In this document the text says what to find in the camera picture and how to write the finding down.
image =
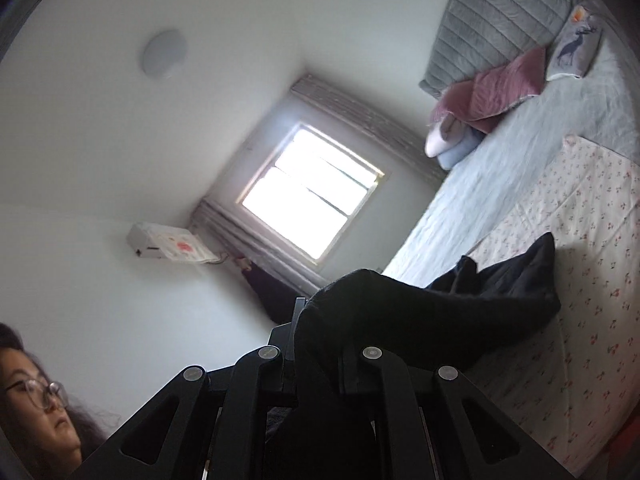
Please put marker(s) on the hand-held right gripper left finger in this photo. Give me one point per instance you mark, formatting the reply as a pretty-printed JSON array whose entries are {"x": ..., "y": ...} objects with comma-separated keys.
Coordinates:
[{"x": 280, "y": 342}]

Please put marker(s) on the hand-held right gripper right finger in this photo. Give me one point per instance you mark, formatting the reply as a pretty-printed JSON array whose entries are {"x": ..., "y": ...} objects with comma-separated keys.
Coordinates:
[{"x": 382, "y": 385}]

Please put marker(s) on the black quilted coat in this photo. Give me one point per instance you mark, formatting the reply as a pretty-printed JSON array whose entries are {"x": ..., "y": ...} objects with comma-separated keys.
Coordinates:
[{"x": 400, "y": 310}]

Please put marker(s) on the dark hanging cloth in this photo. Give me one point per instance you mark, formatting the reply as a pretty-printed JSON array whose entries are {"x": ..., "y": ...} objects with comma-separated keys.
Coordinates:
[{"x": 272, "y": 290}]

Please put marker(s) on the grey curtain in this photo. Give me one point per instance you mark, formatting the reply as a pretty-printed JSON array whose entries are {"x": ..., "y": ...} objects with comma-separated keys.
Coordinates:
[
  {"x": 370, "y": 127},
  {"x": 250, "y": 240}
]

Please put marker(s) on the white air conditioner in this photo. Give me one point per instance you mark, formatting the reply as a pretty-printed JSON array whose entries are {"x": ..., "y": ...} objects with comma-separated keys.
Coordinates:
[{"x": 167, "y": 245}]

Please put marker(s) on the bright window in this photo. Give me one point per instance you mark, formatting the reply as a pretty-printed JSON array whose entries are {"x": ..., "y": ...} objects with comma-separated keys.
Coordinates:
[{"x": 312, "y": 192}]

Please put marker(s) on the light blue bed sheet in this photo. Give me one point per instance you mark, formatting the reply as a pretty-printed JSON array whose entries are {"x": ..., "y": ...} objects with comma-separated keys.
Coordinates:
[{"x": 500, "y": 175}]

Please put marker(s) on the cherry print bed mat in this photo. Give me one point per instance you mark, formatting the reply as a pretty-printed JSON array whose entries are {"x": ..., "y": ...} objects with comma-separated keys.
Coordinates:
[{"x": 590, "y": 260}]

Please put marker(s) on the round eyeglasses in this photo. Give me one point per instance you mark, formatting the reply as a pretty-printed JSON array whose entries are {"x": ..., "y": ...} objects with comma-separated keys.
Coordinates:
[{"x": 37, "y": 394}]

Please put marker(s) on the light blue pillow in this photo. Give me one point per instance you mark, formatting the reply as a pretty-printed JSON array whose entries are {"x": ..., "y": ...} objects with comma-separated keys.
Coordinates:
[{"x": 462, "y": 150}]

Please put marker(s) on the white pillow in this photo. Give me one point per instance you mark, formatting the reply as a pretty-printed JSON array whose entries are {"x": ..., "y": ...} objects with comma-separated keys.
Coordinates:
[{"x": 442, "y": 135}]

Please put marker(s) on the person with glasses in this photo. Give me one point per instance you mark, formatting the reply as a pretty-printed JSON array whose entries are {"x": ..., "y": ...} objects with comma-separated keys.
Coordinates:
[{"x": 35, "y": 425}]

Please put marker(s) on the round ceiling lamp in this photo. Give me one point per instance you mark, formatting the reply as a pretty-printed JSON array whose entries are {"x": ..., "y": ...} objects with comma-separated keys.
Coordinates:
[{"x": 164, "y": 54}]

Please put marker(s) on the pink blanket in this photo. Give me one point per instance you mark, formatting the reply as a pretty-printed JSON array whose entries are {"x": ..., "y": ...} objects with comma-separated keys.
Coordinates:
[{"x": 500, "y": 85}]

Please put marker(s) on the grey quilted headboard cushion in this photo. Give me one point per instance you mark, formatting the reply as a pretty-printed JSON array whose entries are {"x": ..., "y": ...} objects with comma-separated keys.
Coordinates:
[{"x": 492, "y": 20}]

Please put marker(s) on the deer print pillow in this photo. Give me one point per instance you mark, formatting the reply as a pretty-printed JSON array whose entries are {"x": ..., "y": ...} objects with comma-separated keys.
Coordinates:
[{"x": 575, "y": 45}]

